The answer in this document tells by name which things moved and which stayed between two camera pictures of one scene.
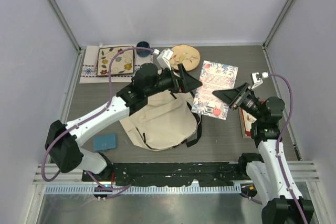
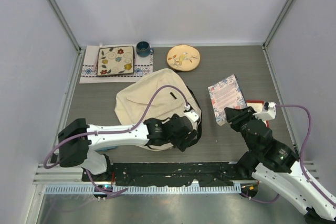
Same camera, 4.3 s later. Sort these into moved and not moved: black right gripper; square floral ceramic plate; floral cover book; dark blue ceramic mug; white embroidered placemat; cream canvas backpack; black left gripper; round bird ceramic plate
Moved: cream canvas backpack; black left gripper; black right gripper; floral cover book
Not moved: dark blue ceramic mug; round bird ceramic plate; white embroidered placemat; square floral ceramic plate
